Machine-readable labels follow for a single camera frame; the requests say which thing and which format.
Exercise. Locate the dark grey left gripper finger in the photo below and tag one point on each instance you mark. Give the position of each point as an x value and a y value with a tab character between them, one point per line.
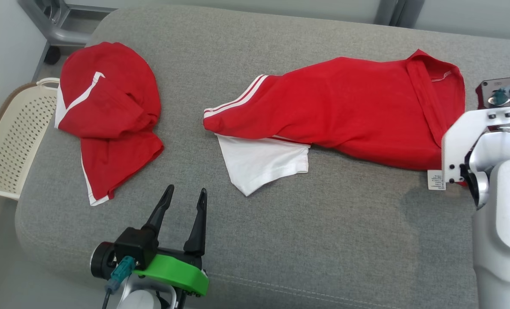
158	221
197	240

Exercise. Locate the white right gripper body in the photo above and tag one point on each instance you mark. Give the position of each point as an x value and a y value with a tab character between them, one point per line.
454	146

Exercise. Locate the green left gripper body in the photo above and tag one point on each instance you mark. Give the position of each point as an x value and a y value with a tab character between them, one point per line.
177	270

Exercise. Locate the red white numbered jersey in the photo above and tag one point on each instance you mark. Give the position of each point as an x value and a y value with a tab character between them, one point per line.
345	111

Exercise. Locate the red shorts white stripe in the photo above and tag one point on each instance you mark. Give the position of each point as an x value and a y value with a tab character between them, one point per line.
109	107

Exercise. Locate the cream perforated laundry basket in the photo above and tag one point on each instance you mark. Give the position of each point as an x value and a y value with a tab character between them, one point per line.
14	137

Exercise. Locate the grey metal wheeled stand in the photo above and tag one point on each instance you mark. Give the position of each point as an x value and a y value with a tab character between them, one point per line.
61	30

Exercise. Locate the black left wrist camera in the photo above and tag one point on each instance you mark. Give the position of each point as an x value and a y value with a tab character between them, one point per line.
134	246

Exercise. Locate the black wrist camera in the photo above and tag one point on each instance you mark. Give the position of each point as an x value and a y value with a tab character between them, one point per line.
485	88
134	246

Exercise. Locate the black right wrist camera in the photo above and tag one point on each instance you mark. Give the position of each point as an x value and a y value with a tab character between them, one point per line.
485	88

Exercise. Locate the grey metal partition post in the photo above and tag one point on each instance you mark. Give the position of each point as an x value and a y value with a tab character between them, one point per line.
398	13

